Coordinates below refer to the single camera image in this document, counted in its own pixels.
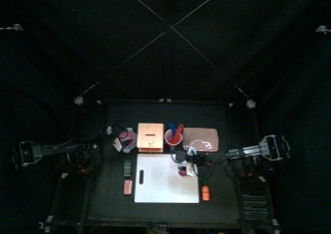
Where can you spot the dark green block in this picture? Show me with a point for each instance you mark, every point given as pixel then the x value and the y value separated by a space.
pixel 128 168

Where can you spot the pink rectangular block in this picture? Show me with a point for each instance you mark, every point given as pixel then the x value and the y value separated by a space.
pixel 128 187

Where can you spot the clear bowl with pink inside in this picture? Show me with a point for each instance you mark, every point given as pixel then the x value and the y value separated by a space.
pixel 130 138

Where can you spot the pink dough lump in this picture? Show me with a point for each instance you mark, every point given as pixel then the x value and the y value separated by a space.
pixel 183 172

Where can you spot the silver frame clamp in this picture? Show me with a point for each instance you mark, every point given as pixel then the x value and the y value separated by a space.
pixel 15 27
pixel 322 29

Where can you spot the silver frame corner bracket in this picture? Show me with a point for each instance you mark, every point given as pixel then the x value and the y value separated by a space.
pixel 77 100
pixel 251 103

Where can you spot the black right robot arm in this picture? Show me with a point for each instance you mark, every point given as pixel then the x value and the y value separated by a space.
pixel 258 150

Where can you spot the silver frame middle bracket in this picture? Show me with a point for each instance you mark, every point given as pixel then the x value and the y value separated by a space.
pixel 164 100

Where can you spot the black sheet with white text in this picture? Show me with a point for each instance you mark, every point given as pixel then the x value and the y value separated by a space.
pixel 255 205

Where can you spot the thin diagonal frame brace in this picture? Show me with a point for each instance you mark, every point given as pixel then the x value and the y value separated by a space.
pixel 142 4
pixel 198 7

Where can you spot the wooden drawer box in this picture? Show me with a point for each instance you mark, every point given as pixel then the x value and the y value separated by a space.
pixel 150 137

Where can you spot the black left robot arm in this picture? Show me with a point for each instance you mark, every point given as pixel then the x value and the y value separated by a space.
pixel 51 149

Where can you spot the white cutting board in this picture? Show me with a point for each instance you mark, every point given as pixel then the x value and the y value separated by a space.
pixel 166 186

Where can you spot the red cup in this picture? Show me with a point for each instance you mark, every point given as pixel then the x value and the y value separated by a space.
pixel 171 141

